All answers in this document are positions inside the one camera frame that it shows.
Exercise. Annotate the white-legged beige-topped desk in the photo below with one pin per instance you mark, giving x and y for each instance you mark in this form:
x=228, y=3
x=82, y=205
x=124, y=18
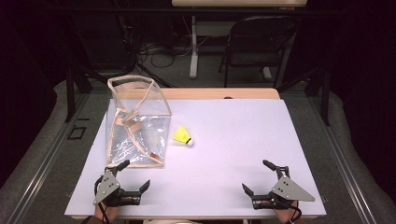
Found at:
x=194, y=46

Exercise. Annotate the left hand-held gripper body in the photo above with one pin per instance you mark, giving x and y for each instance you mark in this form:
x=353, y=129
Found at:
x=106, y=186

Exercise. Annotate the yellow shuttlecock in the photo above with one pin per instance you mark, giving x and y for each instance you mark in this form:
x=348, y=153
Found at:
x=182, y=135

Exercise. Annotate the person's left hand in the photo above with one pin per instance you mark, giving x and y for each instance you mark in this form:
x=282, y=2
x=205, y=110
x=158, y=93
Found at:
x=109, y=212

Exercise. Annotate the black folding chair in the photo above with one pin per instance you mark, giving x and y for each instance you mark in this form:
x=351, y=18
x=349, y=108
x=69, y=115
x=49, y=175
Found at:
x=258, y=37

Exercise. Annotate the transparent bag with beige trim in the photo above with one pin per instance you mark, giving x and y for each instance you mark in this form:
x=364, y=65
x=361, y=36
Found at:
x=140, y=137

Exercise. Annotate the white table mat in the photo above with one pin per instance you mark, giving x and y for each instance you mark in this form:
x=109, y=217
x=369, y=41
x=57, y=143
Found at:
x=224, y=140

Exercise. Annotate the person's right hand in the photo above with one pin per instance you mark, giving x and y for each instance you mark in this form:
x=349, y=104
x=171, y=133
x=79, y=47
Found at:
x=285, y=215

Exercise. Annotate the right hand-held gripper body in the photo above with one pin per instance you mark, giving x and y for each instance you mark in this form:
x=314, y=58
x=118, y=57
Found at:
x=288, y=189

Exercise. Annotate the wooden table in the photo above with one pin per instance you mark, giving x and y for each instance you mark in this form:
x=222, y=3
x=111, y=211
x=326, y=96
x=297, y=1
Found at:
x=202, y=93

